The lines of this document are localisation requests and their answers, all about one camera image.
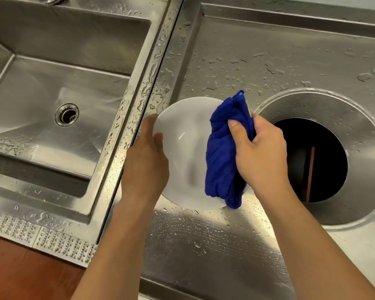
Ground person's left hand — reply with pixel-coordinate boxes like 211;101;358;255
120;114;170;204

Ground person's right hand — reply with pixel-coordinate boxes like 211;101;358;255
227;113;290;197

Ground white round plate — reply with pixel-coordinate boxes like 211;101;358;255
152;97;249;211

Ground blue microfiber cloth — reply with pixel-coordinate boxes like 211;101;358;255
205;90;257;210

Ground person's right forearm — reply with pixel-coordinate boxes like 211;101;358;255
253;181;375;300

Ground person's left forearm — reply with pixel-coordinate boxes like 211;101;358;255
70;197;160;300

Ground stainless steel counter unit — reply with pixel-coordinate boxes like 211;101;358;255
98;0;375;300

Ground round waste chute opening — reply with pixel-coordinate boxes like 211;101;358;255
255;89;375;227

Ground round sink drain strainer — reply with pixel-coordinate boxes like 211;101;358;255
54;102;80;127

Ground stainless steel sink basin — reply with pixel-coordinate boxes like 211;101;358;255
0;0;183;228

